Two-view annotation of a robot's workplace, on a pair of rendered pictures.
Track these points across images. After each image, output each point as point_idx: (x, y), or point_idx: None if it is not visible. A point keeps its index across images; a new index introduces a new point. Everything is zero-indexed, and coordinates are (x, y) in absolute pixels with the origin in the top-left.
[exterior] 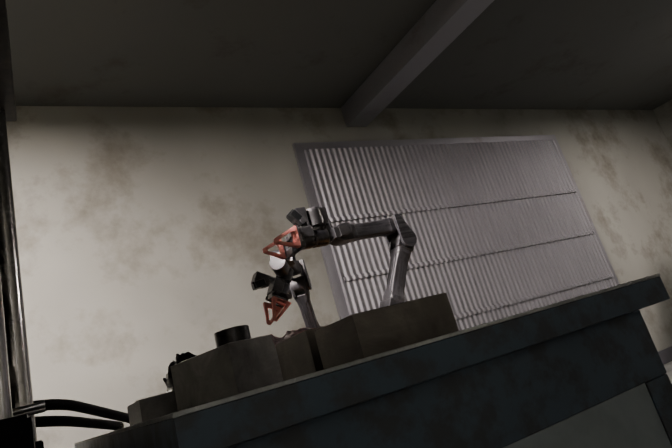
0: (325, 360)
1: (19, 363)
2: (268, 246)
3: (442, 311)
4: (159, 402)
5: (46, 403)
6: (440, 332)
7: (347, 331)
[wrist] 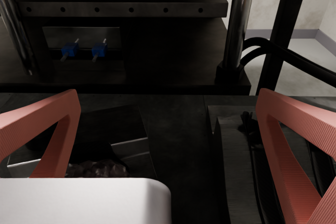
0: None
1: (231, 10)
2: (278, 105)
3: None
4: (208, 123)
5: (271, 49)
6: None
7: None
